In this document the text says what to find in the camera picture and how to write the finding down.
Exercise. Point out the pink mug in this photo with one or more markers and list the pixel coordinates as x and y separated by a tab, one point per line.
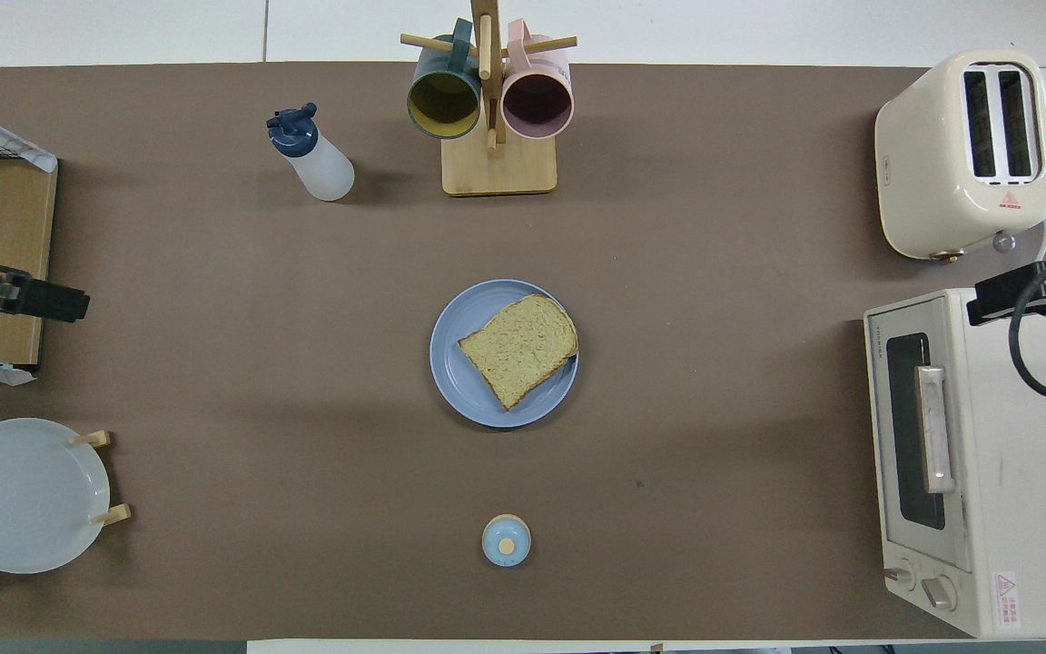
537	107

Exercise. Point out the wooden mug tree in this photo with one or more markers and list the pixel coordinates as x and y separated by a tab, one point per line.
498	168

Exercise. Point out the blue round plate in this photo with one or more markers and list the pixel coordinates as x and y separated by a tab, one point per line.
464	381

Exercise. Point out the grey plate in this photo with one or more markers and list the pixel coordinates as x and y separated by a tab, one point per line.
24	495

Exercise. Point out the slice of toast bread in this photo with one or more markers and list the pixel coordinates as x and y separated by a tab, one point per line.
523	350

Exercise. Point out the white toaster oven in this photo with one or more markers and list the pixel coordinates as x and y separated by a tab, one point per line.
986	509

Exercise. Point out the squeeze bottle with blue cap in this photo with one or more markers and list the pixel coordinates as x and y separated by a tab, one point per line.
323	168

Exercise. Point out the brown table mat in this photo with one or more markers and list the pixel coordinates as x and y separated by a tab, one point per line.
305	318

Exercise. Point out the cream two-slot toaster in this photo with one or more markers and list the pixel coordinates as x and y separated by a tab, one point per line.
927	173

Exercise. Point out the wooden plate rack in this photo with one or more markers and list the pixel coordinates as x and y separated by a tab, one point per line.
110	515

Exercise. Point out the teal mug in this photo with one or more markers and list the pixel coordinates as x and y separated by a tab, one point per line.
443	109

